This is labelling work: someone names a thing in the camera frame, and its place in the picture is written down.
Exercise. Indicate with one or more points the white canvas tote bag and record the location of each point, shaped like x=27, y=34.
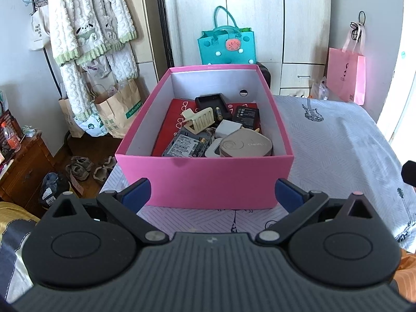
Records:
x=39, y=32

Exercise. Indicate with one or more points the beige sandal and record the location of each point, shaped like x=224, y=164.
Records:
x=110, y=163
x=100, y=174

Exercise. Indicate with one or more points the yellow and dark blanket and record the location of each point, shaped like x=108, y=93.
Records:
x=13, y=230

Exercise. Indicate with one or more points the pair of grey sandals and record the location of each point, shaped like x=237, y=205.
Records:
x=78, y=173

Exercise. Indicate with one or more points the pink paper bag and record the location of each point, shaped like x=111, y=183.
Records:
x=344, y=74

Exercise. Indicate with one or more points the black plastic bag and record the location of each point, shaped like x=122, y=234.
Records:
x=53, y=188

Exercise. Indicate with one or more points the small grey white case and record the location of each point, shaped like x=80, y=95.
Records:
x=213, y=149

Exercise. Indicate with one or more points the grey labelled hard drive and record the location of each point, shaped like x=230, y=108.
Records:
x=182, y=144

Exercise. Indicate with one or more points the grey sneaker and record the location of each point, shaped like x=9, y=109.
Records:
x=82, y=162

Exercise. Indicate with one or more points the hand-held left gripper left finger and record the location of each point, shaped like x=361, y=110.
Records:
x=138, y=193

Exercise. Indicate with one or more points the brown paper bag green label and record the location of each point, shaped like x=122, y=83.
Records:
x=120, y=110

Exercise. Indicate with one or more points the white power adapter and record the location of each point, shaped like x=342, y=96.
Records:
x=229, y=129

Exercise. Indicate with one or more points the black charger cradle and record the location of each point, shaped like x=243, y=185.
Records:
x=211, y=101

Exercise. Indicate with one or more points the black clothes rack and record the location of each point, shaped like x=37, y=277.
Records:
x=52, y=68

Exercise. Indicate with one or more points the plain brown paper bag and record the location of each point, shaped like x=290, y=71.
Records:
x=70, y=120

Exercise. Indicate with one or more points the black gold cylindrical battery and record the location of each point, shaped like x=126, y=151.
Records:
x=218, y=113
x=201, y=147

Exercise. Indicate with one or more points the white wardrobe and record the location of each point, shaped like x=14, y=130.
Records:
x=260, y=13

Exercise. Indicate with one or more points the guitar print bedsheet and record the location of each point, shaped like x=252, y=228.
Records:
x=341, y=143

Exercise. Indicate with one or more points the dark wicker basket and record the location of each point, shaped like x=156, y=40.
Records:
x=7, y=117

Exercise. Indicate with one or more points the teal tote bag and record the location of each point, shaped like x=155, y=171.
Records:
x=224, y=48

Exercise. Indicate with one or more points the white green plastic bag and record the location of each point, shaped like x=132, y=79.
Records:
x=92, y=126

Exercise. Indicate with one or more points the black suitcase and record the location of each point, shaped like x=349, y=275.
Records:
x=266, y=74

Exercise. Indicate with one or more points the dark door frame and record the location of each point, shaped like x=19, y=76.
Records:
x=165, y=22

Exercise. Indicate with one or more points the orange striped cloth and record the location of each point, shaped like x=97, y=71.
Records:
x=408, y=273

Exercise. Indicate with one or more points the white fleece jacket green trim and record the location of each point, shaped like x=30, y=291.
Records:
x=84, y=13

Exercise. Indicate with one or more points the wooden nightstand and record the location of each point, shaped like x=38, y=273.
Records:
x=26, y=172

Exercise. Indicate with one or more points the white fleece pants green trim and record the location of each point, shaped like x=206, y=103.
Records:
x=74, y=87

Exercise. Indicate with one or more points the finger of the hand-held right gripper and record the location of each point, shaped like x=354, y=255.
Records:
x=410, y=173

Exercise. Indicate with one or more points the taupe rounded square case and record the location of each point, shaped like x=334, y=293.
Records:
x=247, y=144

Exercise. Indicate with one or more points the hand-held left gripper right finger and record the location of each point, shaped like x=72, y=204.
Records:
x=288, y=195

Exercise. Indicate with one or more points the beige hair claw clip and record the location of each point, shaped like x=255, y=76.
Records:
x=200, y=122

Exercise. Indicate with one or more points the orange drink bottle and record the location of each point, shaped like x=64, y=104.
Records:
x=10, y=138

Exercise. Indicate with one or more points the clear plastic bag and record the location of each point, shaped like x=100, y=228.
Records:
x=318, y=89

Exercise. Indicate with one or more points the pink cardboard box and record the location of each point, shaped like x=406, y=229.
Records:
x=208, y=178

